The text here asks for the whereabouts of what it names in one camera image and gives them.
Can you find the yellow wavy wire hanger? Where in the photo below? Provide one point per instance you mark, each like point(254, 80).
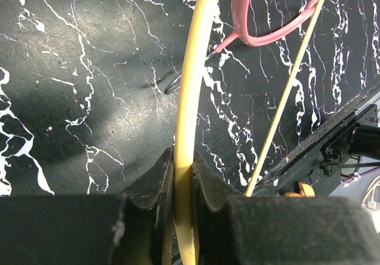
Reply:
point(186, 122)

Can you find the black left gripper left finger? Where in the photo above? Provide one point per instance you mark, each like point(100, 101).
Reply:
point(134, 226)

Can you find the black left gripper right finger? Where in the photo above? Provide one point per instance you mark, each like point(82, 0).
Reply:
point(234, 229)

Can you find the wooden hangers on floor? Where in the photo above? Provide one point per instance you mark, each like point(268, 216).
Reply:
point(305, 190)

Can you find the pink wavy wire hanger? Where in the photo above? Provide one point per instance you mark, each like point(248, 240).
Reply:
point(240, 27)

